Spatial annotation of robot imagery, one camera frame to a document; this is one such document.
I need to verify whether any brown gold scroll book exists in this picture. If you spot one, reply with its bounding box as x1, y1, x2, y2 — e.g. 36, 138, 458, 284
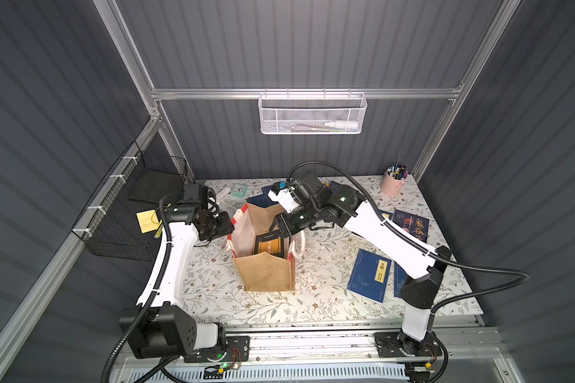
253, 231, 288, 259

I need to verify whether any jute canvas bag red trim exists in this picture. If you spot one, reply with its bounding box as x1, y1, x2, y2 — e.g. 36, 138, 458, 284
227, 203, 305, 292

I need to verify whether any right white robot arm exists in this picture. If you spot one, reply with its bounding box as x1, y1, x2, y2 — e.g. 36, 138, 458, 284
268, 162, 530, 356

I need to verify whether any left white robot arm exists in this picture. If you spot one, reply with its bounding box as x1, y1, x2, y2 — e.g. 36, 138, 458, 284
100, 184, 234, 382

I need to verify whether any dark portrait book near bag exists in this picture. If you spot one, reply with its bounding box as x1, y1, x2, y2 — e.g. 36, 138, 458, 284
329, 180, 342, 193

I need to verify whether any blue book back left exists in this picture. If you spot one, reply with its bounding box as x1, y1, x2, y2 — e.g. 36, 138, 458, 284
247, 194, 277, 208

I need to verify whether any blue book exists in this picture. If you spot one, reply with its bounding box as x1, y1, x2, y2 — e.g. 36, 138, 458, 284
247, 194, 277, 208
379, 210, 393, 221
394, 263, 435, 304
348, 249, 392, 303

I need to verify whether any white eraser block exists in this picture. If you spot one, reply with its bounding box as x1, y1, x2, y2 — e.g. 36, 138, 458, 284
216, 187, 232, 204

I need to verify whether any yellow pen in basket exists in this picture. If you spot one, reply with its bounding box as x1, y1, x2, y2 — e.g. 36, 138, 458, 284
152, 206, 167, 239

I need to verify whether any yellow sticky note pad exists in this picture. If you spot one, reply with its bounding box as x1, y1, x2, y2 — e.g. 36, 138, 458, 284
136, 210, 161, 234

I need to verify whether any black tray in side basket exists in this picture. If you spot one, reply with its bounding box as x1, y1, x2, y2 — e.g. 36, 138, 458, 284
128, 169, 184, 204

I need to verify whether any blue book front centre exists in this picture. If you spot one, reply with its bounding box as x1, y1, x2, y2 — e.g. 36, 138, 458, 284
348, 249, 392, 303

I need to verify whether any blue book middle right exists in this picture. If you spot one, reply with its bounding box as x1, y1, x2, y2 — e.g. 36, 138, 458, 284
379, 210, 393, 221

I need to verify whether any pink pen cup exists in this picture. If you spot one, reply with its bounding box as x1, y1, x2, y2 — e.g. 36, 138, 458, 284
381, 156, 409, 198

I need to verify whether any white marker in basket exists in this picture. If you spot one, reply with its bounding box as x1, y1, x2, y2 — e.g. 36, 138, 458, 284
324, 121, 360, 132

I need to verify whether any blue book front right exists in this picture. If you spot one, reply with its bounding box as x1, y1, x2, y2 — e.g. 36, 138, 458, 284
394, 263, 435, 304

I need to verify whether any dark portrait book right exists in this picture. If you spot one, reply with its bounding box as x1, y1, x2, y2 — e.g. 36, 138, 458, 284
392, 209, 430, 243

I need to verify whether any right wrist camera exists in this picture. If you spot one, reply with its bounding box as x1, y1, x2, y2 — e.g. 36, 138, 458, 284
268, 180, 300, 213

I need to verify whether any black wire side basket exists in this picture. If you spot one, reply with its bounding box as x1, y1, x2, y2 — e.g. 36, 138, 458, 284
72, 144, 188, 262

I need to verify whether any white wire wall basket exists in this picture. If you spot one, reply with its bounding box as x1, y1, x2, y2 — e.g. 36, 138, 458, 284
258, 91, 368, 135

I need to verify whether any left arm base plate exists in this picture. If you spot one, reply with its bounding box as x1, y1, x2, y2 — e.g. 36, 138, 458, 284
183, 336, 251, 363

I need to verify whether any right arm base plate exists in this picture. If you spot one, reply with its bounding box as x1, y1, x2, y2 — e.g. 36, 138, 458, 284
374, 331, 444, 359

